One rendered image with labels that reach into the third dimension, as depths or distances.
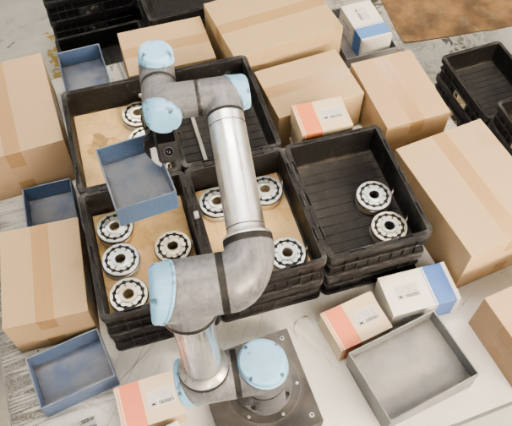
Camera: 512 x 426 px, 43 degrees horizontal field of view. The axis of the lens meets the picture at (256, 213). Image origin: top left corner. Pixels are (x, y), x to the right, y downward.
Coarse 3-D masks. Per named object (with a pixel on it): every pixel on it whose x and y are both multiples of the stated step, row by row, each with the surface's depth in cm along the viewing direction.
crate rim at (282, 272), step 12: (252, 156) 187; (192, 168) 185; (204, 168) 185; (288, 168) 187; (192, 192) 181; (300, 192) 180; (300, 204) 179; (204, 228) 174; (312, 228) 174; (204, 240) 172; (324, 252) 170; (300, 264) 168; (312, 264) 168; (324, 264) 170; (276, 276) 167
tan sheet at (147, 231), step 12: (180, 204) 191; (96, 216) 188; (156, 216) 188; (168, 216) 188; (180, 216) 188; (96, 228) 186; (144, 228) 186; (156, 228) 186; (168, 228) 186; (180, 228) 186; (96, 240) 184; (132, 240) 184; (144, 240) 184; (144, 252) 182; (144, 264) 180; (144, 276) 177; (108, 288) 176; (108, 300) 174
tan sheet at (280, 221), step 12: (264, 192) 193; (216, 204) 190; (288, 204) 190; (264, 216) 188; (276, 216) 188; (288, 216) 188; (216, 228) 186; (276, 228) 186; (288, 228) 186; (216, 240) 184; (300, 240) 184
